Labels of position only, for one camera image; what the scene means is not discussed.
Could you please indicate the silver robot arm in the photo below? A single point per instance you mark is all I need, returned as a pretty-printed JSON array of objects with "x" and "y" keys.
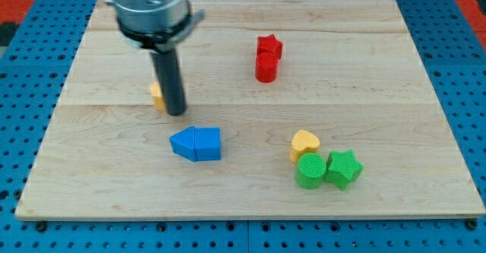
[{"x": 159, "y": 25}]

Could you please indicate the yellow heart block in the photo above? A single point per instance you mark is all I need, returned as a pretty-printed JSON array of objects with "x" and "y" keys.
[{"x": 303, "y": 142}]

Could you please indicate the blue cube block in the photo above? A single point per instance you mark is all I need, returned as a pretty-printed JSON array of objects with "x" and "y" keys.
[{"x": 207, "y": 143}]

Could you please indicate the wooden board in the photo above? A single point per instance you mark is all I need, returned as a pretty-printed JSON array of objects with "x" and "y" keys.
[{"x": 349, "y": 73}]

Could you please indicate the red cylinder block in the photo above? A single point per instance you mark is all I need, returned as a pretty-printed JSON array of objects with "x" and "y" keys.
[{"x": 266, "y": 65}]

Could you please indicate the blue triangle block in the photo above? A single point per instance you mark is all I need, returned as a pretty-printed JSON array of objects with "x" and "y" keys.
[{"x": 183, "y": 143}]

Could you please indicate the red star block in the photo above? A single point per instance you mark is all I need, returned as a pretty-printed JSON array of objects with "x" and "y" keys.
[{"x": 270, "y": 44}]

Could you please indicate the green cylinder block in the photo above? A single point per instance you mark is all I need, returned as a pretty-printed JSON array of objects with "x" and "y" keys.
[{"x": 311, "y": 167}]

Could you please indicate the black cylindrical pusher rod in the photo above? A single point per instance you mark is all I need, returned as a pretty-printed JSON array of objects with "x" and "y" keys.
[{"x": 170, "y": 82}]

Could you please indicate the green star block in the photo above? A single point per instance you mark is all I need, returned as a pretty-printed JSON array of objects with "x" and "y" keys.
[{"x": 342, "y": 169}]

